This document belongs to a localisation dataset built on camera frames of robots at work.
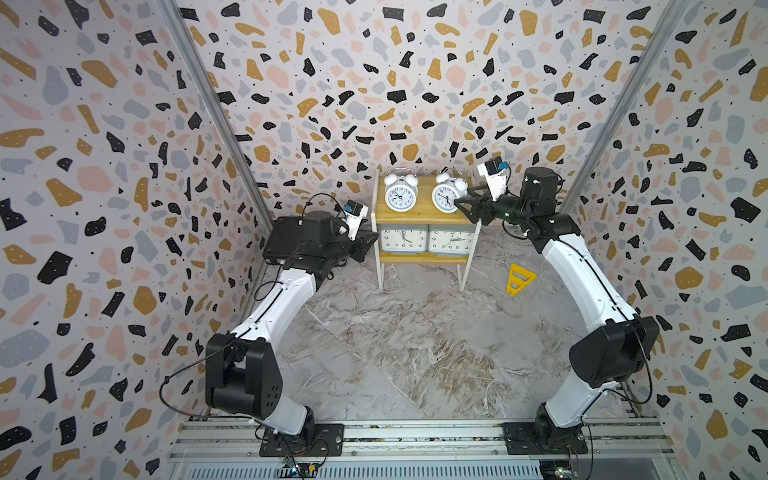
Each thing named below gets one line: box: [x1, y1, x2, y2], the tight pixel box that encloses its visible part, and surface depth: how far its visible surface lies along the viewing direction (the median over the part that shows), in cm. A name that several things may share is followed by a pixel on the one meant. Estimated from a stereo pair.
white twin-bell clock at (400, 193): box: [383, 167, 419, 213], surface depth 77 cm
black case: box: [262, 211, 349, 265], surface depth 65 cm
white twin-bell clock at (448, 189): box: [431, 172, 469, 214], surface depth 77 cm
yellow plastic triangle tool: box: [506, 263, 538, 296], surface depth 106 cm
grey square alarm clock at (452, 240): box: [428, 224, 476, 257], surface depth 91 cm
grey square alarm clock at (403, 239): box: [379, 224, 429, 255], surface depth 91 cm
